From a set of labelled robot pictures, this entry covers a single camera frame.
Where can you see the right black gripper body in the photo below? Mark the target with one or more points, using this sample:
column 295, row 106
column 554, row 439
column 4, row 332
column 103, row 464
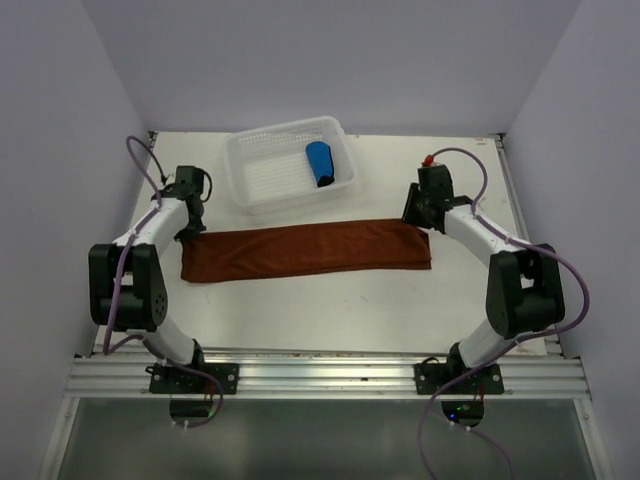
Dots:
column 414, row 210

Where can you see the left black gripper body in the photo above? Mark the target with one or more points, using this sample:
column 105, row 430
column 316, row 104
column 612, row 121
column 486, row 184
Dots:
column 193, row 229

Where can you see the brown towel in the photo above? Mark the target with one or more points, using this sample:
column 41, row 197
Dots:
column 309, row 249

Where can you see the white plastic basket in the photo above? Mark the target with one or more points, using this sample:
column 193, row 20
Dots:
column 267, row 168

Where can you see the blue and grey towel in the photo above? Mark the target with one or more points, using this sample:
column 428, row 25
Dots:
column 320, row 160

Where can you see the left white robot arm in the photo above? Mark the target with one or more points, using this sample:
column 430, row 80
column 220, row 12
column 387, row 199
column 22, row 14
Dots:
column 128, row 295

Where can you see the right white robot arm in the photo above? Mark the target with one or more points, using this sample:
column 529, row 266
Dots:
column 524, row 291

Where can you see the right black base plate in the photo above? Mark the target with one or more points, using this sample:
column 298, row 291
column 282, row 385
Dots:
column 430, row 375

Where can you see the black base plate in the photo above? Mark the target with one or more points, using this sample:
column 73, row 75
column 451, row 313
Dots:
column 191, row 380
column 430, row 375

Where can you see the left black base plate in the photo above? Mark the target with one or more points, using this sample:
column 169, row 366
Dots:
column 191, row 380

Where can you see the aluminium rail frame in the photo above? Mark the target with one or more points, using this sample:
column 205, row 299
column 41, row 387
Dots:
column 380, row 326

